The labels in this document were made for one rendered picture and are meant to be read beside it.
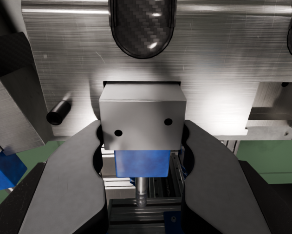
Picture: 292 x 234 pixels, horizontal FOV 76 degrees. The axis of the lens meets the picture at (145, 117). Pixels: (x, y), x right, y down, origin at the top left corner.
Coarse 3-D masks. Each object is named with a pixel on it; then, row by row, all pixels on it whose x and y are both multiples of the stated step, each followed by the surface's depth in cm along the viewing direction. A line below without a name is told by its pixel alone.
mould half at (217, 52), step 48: (48, 0) 11; (96, 0) 11; (192, 0) 11; (240, 0) 11; (288, 0) 11; (48, 48) 12; (96, 48) 12; (192, 48) 12; (240, 48) 12; (288, 48) 13; (48, 96) 13; (96, 96) 13; (192, 96) 13; (240, 96) 13
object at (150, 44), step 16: (112, 0) 11; (128, 0) 11; (144, 0) 11; (160, 0) 11; (176, 0) 11; (112, 16) 11; (128, 16) 11; (144, 16) 11; (160, 16) 11; (128, 32) 12; (144, 32) 12; (160, 32) 12; (288, 32) 12; (128, 48) 12; (144, 48) 12; (160, 48) 12
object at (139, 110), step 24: (120, 96) 11; (144, 96) 11; (168, 96) 11; (120, 120) 11; (144, 120) 11; (168, 120) 12; (120, 144) 12; (144, 144) 12; (168, 144) 12; (120, 168) 15; (144, 168) 15; (168, 168) 15; (144, 192) 18
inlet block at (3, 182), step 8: (0, 152) 20; (0, 160) 19; (8, 160) 20; (16, 160) 21; (0, 168) 19; (8, 168) 20; (16, 168) 21; (24, 168) 22; (0, 176) 19; (8, 176) 20; (16, 176) 21; (0, 184) 20; (8, 184) 20; (16, 184) 22; (8, 192) 22
